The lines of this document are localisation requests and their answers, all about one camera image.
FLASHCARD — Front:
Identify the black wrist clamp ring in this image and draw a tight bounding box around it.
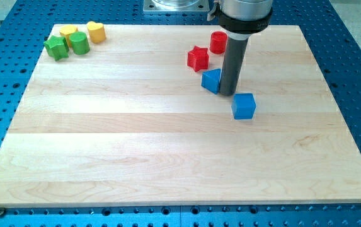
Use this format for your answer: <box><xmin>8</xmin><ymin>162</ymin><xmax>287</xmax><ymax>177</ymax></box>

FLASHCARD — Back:
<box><xmin>215</xmin><ymin>6</ymin><xmax>273</xmax><ymax>34</ymax></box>

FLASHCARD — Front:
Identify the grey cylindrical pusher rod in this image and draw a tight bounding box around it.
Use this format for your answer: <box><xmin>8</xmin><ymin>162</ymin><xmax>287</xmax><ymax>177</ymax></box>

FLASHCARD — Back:
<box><xmin>219</xmin><ymin>32</ymin><xmax>249</xmax><ymax>96</ymax></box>

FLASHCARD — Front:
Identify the blue cube block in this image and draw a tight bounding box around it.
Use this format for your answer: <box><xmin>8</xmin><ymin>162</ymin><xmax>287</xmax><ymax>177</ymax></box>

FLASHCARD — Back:
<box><xmin>231</xmin><ymin>93</ymin><xmax>256</xmax><ymax>120</ymax></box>

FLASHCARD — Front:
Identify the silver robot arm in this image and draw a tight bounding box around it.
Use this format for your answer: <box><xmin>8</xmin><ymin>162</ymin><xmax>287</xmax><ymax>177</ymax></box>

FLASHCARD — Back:
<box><xmin>207</xmin><ymin>0</ymin><xmax>273</xmax><ymax>96</ymax></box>

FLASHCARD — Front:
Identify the blue triangle block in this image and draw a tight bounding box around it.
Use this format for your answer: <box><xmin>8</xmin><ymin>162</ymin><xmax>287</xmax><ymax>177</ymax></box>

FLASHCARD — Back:
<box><xmin>201</xmin><ymin>69</ymin><xmax>221</xmax><ymax>94</ymax></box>

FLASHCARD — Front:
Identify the red cylinder block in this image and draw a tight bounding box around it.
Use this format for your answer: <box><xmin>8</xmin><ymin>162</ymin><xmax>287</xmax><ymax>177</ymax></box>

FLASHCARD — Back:
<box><xmin>209</xmin><ymin>31</ymin><xmax>227</xmax><ymax>54</ymax></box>

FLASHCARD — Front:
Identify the red star block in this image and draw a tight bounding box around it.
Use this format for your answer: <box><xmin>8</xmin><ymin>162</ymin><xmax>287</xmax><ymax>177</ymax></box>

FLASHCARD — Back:
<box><xmin>186</xmin><ymin>46</ymin><xmax>209</xmax><ymax>72</ymax></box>

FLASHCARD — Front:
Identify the wooden board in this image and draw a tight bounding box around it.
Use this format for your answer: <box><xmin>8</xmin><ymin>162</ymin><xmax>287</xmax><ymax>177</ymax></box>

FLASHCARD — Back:
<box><xmin>0</xmin><ymin>25</ymin><xmax>361</xmax><ymax>207</ymax></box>

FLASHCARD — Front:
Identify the yellow heart block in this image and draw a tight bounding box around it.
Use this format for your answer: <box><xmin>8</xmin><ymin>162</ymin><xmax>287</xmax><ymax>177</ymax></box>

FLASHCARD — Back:
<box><xmin>86</xmin><ymin>21</ymin><xmax>106</xmax><ymax>44</ymax></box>

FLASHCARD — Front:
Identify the green cylinder block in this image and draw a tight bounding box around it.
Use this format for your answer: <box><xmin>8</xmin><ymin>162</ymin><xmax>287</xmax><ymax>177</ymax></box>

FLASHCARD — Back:
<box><xmin>69</xmin><ymin>32</ymin><xmax>90</xmax><ymax>55</ymax></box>

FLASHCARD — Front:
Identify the yellow hexagon block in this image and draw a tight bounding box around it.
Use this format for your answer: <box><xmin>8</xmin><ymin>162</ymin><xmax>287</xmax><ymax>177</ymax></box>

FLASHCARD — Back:
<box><xmin>59</xmin><ymin>24</ymin><xmax>78</xmax><ymax>47</ymax></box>

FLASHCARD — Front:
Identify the green star block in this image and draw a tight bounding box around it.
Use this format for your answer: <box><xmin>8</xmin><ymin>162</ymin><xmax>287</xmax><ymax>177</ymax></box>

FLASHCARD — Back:
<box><xmin>43</xmin><ymin>35</ymin><xmax>69</xmax><ymax>61</ymax></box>

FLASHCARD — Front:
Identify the blue perforated table plate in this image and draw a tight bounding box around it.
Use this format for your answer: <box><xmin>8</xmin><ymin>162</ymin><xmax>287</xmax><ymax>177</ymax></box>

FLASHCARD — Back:
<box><xmin>0</xmin><ymin>0</ymin><xmax>361</xmax><ymax>226</ymax></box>

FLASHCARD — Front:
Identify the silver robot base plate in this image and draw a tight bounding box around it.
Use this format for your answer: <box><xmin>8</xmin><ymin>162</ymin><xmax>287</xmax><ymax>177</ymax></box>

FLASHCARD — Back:
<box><xmin>143</xmin><ymin>0</ymin><xmax>210</xmax><ymax>12</ymax></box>

